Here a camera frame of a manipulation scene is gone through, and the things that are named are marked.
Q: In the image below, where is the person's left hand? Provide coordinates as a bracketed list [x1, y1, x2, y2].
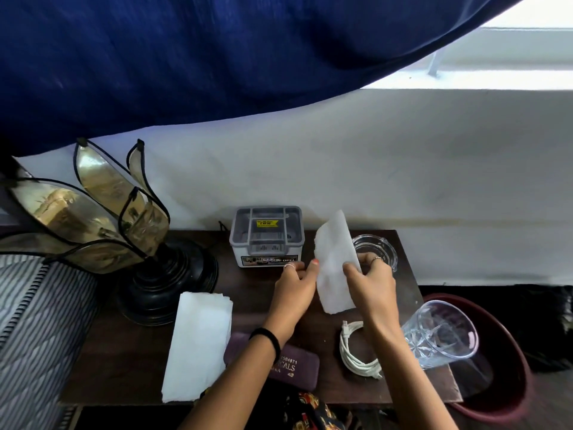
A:
[264, 259, 320, 343]

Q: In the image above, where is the person's right hand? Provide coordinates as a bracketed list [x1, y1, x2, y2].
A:
[342, 252, 404, 339]

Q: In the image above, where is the white tissue sheet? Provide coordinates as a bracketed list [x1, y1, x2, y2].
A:
[314, 210, 363, 315]

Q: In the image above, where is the person's right forearm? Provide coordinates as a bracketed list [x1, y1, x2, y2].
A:
[365, 324, 459, 430]

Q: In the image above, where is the person's left forearm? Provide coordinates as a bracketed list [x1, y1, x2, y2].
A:
[178, 328, 288, 430]

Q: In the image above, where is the clear glass ashtray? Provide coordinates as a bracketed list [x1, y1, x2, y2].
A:
[351, 234, 398, 274]

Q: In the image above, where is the grey plastic compartment box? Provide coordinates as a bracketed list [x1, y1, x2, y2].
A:
[229, 206, 306, 268]

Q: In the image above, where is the black wrist band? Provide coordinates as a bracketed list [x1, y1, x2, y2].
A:
[248, 327, 282, 364]

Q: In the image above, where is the purple spectacle case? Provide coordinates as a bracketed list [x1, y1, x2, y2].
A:
[223, 332, 321, 392]

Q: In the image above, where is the clear cut glass tumbler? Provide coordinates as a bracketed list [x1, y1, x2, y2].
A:
[401, 300, 480, 370]

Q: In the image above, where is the folded white tissue pile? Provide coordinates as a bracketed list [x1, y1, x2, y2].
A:
[161, 291, 234, 404]

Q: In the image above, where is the patterned dark clothing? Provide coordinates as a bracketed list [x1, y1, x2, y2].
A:
[197, 384, 361, 430]

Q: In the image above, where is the maroon plastic bucket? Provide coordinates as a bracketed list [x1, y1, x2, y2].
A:
[420, 293, 534, 424]

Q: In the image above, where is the dark wooden table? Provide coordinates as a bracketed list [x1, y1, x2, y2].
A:
[60, 229, 463, 406]

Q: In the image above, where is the petal shade table lamp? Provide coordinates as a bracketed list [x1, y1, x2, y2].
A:
[0, 138, 219, 327]

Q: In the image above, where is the dark blue curtain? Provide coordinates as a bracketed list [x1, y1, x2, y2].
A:
[0, 0, 530, 158]

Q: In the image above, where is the coiled white cable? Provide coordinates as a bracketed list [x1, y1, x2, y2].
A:
[338, 320, 384, 380]

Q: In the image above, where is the white window frame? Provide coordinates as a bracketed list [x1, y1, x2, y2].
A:
[362, 0, 573, 91]

